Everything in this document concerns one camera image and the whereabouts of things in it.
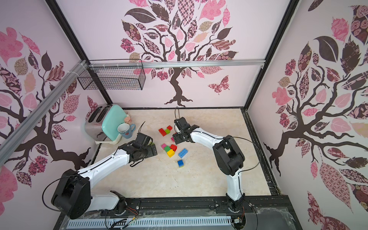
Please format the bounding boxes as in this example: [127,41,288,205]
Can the blue long lego brick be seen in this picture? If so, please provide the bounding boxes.
[178,149,188,159]

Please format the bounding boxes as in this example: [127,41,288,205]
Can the blue small lego brick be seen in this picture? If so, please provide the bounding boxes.
[177,160,184,168]

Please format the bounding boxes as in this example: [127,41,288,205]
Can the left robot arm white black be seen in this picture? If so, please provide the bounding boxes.
[51,133,157,219]

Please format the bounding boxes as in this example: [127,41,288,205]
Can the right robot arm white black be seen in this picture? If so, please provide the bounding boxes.
[173,117,259,213]

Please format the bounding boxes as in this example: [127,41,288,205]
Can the red long lego brick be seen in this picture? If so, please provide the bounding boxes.
[159,128,167,137]

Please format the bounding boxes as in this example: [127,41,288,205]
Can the yellow lego brick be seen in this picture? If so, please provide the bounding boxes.
[167,150,175,158]

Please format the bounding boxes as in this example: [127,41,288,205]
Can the blue floral mug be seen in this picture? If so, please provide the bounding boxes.
[117,123,136,139]

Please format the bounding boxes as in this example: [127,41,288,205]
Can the pink patterned small jar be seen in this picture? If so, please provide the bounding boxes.
[124,115,132,124]

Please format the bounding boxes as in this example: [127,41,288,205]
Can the mint green toaster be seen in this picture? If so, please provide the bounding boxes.
[84,104,127,145]

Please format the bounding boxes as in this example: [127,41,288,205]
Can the black wire basket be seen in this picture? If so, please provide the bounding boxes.
[78,59,146,90]

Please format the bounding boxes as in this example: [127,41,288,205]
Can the aluminium frame rail back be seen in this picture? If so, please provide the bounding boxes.
[89,59,265,69]

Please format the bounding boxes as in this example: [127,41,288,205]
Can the aluminium frame rail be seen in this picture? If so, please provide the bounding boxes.
[1,60,88,165]
[89,59,265,69]

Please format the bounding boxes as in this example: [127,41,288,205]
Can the white slotted cable duct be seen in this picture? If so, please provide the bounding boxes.
[61,216,233,230]

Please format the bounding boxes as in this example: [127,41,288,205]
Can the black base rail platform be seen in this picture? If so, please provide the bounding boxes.
[54,195,302,230]

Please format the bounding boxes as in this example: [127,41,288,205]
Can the aluminium frame rail left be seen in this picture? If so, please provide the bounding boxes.
[1,60,88,165]

